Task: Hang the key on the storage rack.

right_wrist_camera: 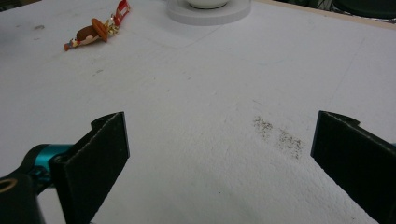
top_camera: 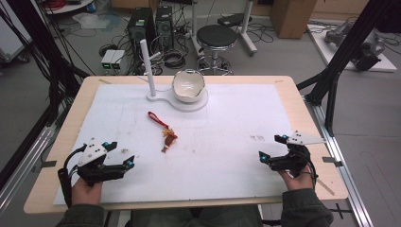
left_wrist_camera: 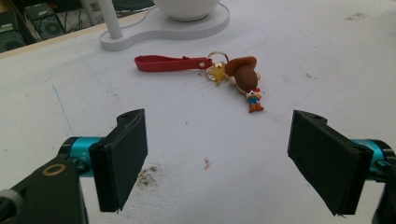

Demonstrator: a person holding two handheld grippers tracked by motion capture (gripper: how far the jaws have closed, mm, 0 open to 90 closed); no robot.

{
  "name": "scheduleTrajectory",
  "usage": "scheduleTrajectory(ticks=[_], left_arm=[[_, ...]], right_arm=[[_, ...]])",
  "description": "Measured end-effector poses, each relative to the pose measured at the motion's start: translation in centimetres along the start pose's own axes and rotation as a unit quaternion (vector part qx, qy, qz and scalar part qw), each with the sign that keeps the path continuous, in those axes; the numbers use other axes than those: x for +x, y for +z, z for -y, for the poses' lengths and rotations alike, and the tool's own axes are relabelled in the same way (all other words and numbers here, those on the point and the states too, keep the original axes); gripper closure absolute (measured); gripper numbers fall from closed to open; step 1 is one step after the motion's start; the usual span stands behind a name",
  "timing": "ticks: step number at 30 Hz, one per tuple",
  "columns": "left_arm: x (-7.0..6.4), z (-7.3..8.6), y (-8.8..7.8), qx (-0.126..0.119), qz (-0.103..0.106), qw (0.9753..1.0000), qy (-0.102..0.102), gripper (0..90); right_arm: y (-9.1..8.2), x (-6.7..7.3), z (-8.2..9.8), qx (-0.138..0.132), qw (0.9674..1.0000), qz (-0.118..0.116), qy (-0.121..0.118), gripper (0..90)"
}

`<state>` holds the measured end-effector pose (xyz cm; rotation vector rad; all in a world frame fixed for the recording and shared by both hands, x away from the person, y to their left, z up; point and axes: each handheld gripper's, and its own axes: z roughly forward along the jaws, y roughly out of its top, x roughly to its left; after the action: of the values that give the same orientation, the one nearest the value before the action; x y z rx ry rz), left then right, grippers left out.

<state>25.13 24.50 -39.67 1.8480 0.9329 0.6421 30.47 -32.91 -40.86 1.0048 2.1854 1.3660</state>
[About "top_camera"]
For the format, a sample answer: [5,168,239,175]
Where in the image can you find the small white power box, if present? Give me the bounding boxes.
[100,48,117,71]
[110,49,127,71]

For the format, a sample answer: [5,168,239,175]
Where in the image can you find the brown cardboard box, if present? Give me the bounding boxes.
[270,0,318,40]

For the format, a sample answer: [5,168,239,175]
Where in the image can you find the clear plastic sheet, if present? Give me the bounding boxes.
[72,11,112,31]

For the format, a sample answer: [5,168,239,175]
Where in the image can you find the black computer tower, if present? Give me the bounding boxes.
[154,5,175,49]
[127,7,157,53]

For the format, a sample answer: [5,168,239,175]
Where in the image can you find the white floor board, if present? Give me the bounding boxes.
[306,23,398,73]

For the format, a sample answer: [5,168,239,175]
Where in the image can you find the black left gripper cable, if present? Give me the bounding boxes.
[57,143,88,210]

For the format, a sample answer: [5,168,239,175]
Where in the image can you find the red strap keychain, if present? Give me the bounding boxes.
[147,111,179,154]

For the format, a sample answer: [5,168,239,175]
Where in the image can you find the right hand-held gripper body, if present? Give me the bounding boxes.
[270,130,326,179]

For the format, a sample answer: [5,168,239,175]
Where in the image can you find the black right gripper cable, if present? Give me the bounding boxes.
[302,153,318,191]

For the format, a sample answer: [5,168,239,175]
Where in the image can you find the round white table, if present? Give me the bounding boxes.
[43,0,96,15]

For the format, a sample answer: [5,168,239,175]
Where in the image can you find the white metal stand legs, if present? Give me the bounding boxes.
[189,0,258,58]

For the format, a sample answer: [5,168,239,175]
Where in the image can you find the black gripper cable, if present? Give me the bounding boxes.
[302,153,318,191]
[57,143,88,210]

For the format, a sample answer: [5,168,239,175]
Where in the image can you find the white stand with pole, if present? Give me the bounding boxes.
[139,38,210,114]

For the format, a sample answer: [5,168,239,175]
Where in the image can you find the grey robot device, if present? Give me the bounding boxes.
[323,21,387,72]

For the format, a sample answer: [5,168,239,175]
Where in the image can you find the black frame with cables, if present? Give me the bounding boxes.
[0,0,91,191]

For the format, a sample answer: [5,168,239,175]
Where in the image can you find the black frame strut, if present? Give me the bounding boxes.
[296,0,401,137]

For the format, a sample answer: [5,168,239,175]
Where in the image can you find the person's right hand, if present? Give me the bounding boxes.
[278,165,316,192]

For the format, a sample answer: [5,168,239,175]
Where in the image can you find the aluminium rail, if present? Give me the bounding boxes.
[303,95,375,227]
[0,125,59,216]

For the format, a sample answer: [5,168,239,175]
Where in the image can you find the black round stool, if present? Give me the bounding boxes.
[195,24,240,77]

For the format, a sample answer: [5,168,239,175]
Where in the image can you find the white bowl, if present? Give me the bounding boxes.
[171,68,208,104]

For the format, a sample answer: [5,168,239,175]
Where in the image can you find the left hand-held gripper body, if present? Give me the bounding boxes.
[76,137,127,187]

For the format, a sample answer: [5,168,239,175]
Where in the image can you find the person's left hand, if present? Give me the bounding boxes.
[70,177,104,207]

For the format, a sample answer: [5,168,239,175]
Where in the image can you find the coiled black cables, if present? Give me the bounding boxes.
[162,48,187,70]

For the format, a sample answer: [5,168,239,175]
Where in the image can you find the black flat tray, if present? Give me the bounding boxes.
[217,12,253,28]

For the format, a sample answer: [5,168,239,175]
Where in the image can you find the white table mat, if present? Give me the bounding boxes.
[53,82,298,206]

